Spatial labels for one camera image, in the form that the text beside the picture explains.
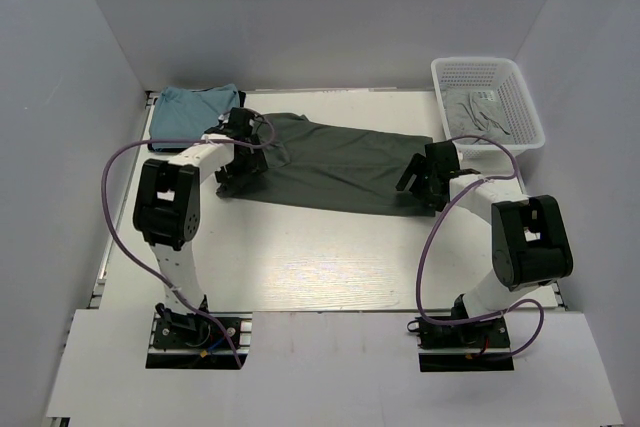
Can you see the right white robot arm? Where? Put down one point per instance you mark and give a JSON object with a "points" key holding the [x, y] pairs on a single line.
{"points": [[529, 243]]}

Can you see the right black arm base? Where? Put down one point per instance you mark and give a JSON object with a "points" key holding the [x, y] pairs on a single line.
{"points": [[478, 347]]}

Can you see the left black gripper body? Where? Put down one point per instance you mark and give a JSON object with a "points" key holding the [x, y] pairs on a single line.
{"points": [[252, 163]]}

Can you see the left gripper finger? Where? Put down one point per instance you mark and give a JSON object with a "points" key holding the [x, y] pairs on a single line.
{"points": [[238, 187], [225, 178]]}

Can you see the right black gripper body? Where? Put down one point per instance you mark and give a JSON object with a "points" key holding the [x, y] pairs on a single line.
{"points": [[429, 173]]}

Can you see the white plastic basket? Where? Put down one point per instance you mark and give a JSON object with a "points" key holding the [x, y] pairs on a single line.
{"points": [[502, 76]]}

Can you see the dark grey t-shirt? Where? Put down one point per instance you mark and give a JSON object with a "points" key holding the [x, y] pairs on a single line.
{"points": [[334, 168]]}

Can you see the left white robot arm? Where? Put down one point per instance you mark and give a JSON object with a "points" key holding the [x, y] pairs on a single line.
{"points": [[167, 209]]}

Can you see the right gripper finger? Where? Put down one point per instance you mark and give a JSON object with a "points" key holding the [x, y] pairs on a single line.
{"points": [[413, 203], [414, 170]]}

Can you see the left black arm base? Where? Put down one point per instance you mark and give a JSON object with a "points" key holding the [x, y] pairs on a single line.
{"points": [[190, 342]]}

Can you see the light grey t-shirt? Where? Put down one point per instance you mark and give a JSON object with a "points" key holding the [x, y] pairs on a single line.
{"points": [[476, 112]]}

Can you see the folded light blue t-shirt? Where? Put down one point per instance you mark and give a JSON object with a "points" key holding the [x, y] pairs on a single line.
{"points": [[185, 114]]}

